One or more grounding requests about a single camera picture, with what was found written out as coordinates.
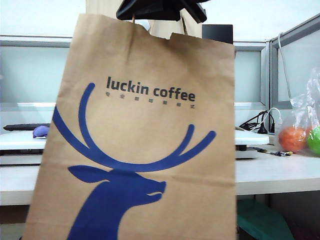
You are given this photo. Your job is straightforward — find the purple cloth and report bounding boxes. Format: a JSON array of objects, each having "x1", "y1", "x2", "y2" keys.
[{"x1": 32, "y1": 125, "x2": 50, "y2": 139}]

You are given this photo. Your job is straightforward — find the white charger with cable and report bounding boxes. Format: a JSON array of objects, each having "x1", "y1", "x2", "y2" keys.
[{"x1": 267, "y1": 107, "x2": 283, "y2": 133}]

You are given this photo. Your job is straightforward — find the clear plastic bag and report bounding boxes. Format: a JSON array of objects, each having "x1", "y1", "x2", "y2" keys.
[{"x1": 274, "y1": 67, "x2": 320, "y2": 157}]

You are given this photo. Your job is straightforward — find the small screwdriver tools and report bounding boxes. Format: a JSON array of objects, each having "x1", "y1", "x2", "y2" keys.
[{"x1": 269, "y1": 150, "x2": 293, "y2": 158}]

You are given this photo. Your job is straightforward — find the brown luckin coffee paper bag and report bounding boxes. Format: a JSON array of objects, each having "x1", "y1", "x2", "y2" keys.
[{"x1": 22, "y1": 12, "x2": 238, "y2": 240}]

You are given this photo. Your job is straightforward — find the grey glass office partition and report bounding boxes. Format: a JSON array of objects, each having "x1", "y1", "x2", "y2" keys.
[{"x1": 0, "y1": 34, "x2": 272, "y2": 112}]

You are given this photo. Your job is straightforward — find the orange ball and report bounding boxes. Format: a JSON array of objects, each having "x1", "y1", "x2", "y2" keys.
[{"x1": 278, "y1": 125, "x2": 308, "y2": 153}]

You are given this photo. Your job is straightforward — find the green plastic seat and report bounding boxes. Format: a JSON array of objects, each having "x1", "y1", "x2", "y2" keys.
[{"x1": 236, "y1": 199, "x2": 295, "y2": 240}]

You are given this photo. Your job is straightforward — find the light wooden board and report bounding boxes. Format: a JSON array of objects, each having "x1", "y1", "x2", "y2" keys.
[{"x1": 84, "y1": 0, "x2": 204, "y2": 40}]

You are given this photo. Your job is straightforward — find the white desk riser base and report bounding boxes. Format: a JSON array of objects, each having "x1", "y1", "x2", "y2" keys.
[{"x1": 234, "y1": 144, "x2": 260, "y2": 160}]

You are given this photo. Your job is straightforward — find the black keyboard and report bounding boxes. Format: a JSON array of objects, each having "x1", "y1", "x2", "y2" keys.
[{"x1": 2, "y1": 122, "x2": 52, "y2": 132}]

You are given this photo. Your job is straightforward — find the green ball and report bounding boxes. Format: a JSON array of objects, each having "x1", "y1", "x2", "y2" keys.
[{"x1": 306, "y1": 126, "x2": 320, "y2": 155}]

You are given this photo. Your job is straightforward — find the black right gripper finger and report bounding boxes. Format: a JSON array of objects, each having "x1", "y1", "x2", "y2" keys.
[
  {"x1": 181, "y1": 0, "x2": 207, "y2": 25},
  {"x1": 116, "y1": 0, "x2": 181, "y2": 22}
]

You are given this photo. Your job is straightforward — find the grey side partition frame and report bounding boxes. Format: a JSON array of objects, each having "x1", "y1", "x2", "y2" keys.
[{"x1": 269, "y1": 12, "x2": 320, "y2": 111}]

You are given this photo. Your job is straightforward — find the white thin cable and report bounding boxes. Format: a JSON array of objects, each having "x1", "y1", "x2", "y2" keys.
[{"x1": 276, "y1": 32, "x2": 293, "y2": 102}]

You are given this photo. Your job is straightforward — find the black cable bundle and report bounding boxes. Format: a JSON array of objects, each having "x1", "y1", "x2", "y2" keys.
[{"x1": 238, "y1": 110, "x2": 270, "y2": 135}]

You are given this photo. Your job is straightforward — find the black monitor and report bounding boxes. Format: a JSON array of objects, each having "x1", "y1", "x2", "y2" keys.
[{"x1": 201, "y1": 24, "x2": 234, "y2": 45}]

